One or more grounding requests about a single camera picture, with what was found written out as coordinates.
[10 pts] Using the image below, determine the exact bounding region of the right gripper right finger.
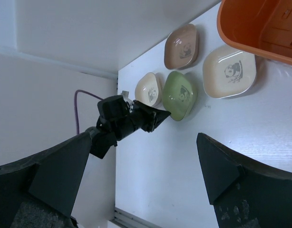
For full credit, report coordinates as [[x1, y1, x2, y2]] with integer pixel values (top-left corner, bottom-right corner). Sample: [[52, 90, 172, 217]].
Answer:
[[196, 133, 292, 228]]

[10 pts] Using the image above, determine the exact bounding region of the green square plate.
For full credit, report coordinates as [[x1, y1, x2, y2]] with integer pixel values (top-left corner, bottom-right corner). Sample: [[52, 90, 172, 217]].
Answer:
[[162, 71, 197, 121]]

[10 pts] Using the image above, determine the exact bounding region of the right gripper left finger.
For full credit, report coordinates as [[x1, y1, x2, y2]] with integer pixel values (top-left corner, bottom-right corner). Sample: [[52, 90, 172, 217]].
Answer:
[[0, 133, 91, 228]]

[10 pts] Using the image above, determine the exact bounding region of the aluminium rail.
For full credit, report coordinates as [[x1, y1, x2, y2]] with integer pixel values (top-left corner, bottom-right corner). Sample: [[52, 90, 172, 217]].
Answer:
[[113, 207, 159, 228]]

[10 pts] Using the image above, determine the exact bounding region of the brown square plate rear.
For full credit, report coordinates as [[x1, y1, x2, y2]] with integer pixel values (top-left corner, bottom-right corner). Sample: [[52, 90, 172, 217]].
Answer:
[[164, 24, 199, 70]]

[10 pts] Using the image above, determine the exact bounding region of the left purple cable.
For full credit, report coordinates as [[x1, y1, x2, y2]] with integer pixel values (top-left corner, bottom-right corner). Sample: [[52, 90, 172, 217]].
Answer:
[[73, 89, 104, 135]]

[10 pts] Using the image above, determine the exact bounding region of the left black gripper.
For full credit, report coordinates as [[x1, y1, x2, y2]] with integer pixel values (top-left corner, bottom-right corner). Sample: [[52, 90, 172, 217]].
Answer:
[[97, 95, 171, 140]]

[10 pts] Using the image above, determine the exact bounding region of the cream square plate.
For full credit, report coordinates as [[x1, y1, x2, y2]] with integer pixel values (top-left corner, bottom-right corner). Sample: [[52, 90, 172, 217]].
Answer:
[[135, 72, 162, 107], [203, 45, 257, 99]]

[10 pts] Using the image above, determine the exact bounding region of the orange plastic bin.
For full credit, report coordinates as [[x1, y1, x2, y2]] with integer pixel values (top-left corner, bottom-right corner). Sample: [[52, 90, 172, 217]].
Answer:
[[217, 0, 292, 66]]

